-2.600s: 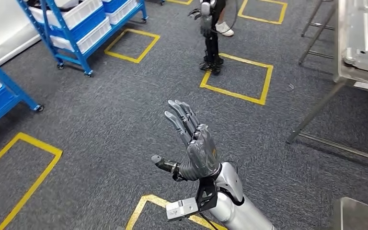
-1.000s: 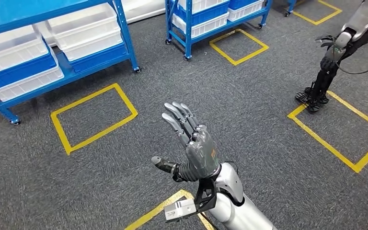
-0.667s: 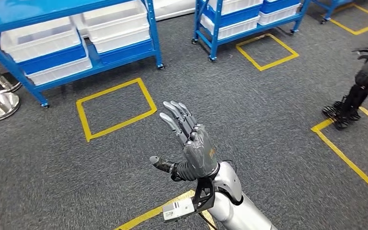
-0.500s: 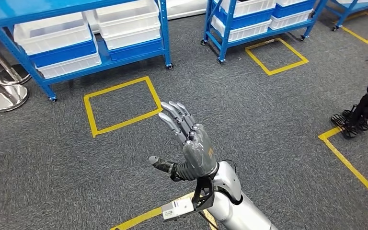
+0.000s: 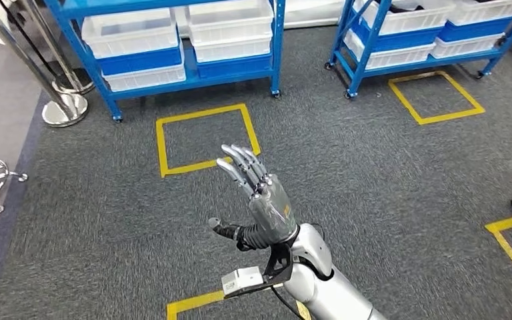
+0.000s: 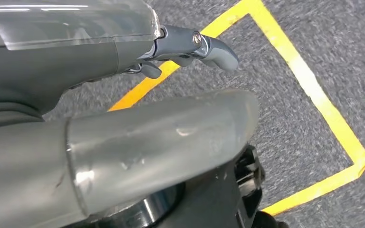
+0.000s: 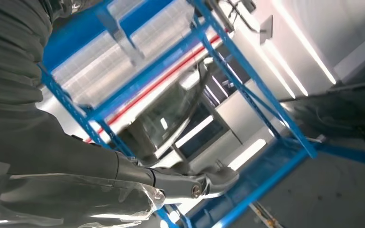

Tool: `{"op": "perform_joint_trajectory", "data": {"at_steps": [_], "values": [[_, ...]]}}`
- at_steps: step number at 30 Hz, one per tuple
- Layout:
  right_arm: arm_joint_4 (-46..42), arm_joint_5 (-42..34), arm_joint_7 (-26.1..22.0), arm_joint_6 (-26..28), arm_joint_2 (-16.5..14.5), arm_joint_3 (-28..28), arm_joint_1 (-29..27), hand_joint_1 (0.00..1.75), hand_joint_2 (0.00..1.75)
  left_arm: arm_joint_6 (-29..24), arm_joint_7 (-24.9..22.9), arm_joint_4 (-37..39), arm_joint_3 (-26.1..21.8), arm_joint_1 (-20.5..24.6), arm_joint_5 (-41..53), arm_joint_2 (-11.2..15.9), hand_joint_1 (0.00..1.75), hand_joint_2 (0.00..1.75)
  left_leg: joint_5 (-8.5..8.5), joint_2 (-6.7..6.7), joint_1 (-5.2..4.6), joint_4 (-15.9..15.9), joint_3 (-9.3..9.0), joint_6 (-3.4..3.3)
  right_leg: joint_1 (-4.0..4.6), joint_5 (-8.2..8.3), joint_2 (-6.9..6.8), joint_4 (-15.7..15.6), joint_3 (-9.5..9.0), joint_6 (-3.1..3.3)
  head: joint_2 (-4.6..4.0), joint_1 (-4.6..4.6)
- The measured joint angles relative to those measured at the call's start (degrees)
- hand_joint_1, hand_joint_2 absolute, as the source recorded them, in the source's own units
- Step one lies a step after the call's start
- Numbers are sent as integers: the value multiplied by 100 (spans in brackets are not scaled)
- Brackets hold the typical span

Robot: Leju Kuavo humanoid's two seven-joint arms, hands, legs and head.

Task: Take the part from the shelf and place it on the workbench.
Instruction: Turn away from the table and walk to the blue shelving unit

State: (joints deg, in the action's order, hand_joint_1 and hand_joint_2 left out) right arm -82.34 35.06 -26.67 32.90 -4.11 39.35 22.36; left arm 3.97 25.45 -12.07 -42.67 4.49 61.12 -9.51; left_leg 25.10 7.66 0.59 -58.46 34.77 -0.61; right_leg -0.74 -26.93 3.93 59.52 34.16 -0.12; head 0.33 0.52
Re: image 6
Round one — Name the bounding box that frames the yellow floor tape square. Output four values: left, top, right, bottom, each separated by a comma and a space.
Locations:
107, 0, 365, 217

